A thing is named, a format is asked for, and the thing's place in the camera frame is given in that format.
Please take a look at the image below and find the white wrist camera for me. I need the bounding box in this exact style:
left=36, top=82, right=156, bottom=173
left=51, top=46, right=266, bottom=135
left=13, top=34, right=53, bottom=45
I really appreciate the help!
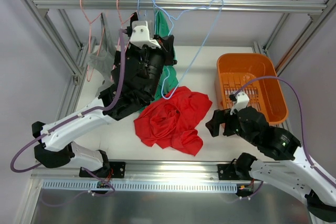
left=229, top=91, right=250, bottom=115
left=129, top=20, right=161, bottom=49

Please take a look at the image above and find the front aluminium rail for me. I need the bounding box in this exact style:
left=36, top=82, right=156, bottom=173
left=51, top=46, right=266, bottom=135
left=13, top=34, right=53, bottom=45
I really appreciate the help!
left=30, top=157, right=289, bottom=183

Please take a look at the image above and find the orange plastic basket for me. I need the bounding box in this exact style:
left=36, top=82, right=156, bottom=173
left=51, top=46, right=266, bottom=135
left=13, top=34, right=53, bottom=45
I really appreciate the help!
left=215, top=53, right=289, bottom=125

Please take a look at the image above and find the white slotted cable duct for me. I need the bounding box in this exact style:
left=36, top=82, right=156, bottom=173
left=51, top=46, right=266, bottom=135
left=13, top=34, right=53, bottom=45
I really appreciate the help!
left=42, top=179, right=237, bottom=194

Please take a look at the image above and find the aluminium hanging rail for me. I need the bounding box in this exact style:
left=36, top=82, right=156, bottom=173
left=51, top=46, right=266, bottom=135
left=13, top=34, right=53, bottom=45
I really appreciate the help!
left=34, top=0, right=327, bottom=14

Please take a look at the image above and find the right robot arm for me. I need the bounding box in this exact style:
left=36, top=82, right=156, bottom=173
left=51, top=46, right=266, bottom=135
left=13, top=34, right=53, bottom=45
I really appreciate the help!
left=205, top=106, right=335, bottom=222

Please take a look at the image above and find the right aluminium frame post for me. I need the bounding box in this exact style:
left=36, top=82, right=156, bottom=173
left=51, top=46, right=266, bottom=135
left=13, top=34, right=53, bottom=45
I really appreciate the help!
left=253, top=0, right=335, bottom=75

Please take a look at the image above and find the green tank top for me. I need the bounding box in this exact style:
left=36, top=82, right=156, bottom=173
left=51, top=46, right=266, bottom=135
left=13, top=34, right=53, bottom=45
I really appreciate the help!
left=154, top=11, right=178, bottom=101

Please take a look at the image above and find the pink hanger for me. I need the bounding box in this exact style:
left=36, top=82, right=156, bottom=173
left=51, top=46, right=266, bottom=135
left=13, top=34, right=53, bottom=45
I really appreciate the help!
left=116, top=0, right=134, bottom=51
left=79, top=0, right=102, bottom=82

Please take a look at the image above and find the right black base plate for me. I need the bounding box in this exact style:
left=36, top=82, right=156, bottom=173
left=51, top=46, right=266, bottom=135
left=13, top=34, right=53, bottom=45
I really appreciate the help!
left=217, top=164, right=238, bottom=180

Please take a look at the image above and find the pink hanger left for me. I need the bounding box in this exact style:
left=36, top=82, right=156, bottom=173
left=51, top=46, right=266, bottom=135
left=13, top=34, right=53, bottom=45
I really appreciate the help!
left=79, top=0, right=102, bottom=82

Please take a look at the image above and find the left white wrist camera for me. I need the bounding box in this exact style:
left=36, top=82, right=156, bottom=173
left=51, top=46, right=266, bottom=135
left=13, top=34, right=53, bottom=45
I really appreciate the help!
left=129, top=20, right=161, bottom=49

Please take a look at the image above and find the black tank top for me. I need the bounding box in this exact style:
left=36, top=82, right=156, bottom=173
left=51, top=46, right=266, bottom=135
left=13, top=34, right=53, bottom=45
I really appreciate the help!
left=114, top=43, right=164, bottom=113

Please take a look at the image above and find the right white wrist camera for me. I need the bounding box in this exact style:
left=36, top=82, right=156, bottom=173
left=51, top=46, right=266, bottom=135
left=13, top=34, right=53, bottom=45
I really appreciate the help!
left=229, top=91, right=250, bottom=115

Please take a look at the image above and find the red tank top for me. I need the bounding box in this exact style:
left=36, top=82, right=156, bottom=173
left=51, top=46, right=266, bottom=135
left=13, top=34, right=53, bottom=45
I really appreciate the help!
left=134, top=86, right=212, bottom=156

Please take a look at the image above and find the grey tank top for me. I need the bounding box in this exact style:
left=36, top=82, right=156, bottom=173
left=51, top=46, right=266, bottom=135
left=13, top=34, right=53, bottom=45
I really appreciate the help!
left=88, top=13, right=116, bottom=96

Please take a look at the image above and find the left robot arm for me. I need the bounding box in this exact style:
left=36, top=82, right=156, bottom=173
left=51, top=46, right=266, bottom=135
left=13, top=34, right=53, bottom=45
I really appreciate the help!
left=32, top=35, right=177, bottom=178

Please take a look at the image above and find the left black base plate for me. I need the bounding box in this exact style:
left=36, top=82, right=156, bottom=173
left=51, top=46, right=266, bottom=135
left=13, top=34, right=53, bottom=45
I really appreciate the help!
left=92, top=161, right=126, bottom=178

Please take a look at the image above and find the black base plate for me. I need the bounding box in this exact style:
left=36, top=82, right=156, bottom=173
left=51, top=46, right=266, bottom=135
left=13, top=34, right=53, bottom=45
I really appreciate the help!
left=217, top=164, right=238, bottom=180
left=92, top=161, right=126, bottom=178

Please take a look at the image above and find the light blue hanger with white top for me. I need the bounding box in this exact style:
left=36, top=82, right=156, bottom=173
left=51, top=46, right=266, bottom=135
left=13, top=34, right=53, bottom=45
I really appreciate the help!
left=136, top=0, right=148, bottom=20

